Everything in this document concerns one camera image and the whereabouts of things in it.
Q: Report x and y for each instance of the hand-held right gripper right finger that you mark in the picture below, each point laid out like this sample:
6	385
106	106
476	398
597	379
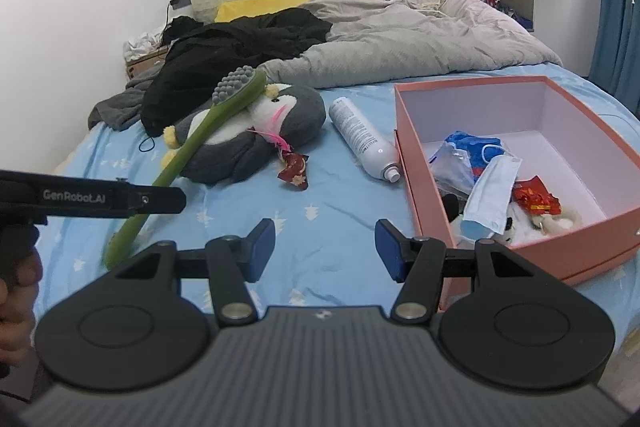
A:
389	252

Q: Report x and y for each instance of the dark red candy wrapper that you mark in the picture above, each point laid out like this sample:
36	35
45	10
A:
295	167

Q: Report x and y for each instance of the grey and white penguin plush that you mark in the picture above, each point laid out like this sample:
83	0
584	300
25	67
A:
295	112

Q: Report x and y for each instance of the black clothing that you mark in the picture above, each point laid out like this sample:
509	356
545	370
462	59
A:
215	52

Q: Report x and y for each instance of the dark grey cloth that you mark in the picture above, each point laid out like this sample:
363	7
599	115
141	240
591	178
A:
117	104

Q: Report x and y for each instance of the brown cardboard box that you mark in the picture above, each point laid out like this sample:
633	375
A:
145	66

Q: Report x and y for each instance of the blue and white plastic packet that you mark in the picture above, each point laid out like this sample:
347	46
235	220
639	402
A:
465	144

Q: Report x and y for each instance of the pink cardboard box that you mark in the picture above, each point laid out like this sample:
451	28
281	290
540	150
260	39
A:
590	242

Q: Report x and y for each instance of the person's left hand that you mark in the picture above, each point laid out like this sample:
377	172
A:
17	317

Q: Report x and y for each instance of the grey quilt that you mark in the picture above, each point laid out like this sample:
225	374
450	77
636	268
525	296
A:
425	42

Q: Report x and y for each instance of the white crumpled tissue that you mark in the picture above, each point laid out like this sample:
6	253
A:
142	44

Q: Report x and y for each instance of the red snack packet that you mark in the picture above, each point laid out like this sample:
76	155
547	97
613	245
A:
537	199

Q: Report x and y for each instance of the yellow pillow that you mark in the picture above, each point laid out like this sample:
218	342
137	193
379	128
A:
260	4

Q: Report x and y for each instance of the blue curtain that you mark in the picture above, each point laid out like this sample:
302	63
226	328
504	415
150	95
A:
615	7

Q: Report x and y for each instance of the white and black plush toy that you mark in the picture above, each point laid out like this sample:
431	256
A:
520	229

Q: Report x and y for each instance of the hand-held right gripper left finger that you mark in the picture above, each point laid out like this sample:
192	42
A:
262	252

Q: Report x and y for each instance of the blue face mask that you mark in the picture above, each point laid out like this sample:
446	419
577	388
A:
490	197

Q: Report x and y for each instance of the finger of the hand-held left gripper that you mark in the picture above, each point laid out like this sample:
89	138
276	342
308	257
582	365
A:
160	199

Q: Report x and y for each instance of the blue star-print bed sheet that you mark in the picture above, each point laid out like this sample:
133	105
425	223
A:
325	217

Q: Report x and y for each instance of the white spray can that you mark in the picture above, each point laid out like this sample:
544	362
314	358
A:
362	137

